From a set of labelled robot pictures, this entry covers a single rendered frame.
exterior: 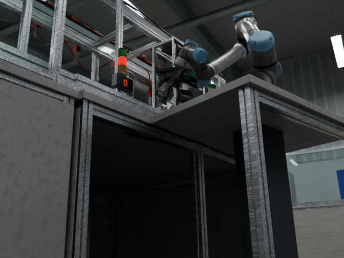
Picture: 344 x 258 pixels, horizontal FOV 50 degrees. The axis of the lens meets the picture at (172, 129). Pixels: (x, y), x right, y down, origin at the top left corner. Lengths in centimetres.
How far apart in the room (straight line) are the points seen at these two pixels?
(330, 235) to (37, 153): 477
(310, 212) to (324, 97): 570
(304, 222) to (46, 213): 472
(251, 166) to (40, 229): 65
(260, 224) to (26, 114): 76
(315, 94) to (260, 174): 978
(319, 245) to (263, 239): 445
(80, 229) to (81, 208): 7
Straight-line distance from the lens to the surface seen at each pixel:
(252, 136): 117
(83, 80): 144
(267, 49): 180
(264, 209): 113
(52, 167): 119
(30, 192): 114
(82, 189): 124
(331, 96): 1079
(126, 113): 143
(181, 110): 140
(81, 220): 123
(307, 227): 558
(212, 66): 205
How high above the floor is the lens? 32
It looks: 19 degrees up
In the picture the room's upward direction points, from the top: 1 degrees counter-clockwise
